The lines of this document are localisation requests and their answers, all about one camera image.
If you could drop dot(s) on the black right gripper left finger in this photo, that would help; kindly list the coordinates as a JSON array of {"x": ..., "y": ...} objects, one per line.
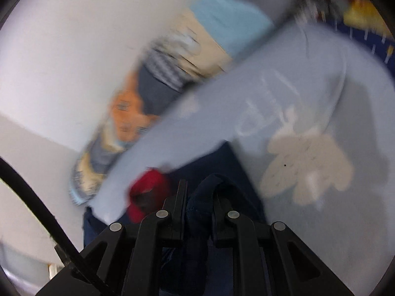
[{"x": 128, "y": 257}]

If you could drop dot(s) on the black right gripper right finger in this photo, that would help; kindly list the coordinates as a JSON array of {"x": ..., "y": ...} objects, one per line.
[{"x": 271, "y": 259}]

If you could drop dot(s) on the navy work jacket red collar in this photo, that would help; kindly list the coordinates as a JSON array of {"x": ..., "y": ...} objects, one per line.
[{"x": 197, "y": 267}]

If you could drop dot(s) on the light blue bed sheet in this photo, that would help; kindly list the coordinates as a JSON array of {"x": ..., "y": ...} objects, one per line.
[{"x": 310, "y": 117}]

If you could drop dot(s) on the striped patchwork rolled quilt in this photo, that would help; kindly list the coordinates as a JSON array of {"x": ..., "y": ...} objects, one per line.
[{"x": 203, "y": 41}]

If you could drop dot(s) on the dark patterned crumpled cloth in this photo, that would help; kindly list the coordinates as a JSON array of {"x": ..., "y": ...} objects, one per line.
[{"x": 358, "y": 19}]

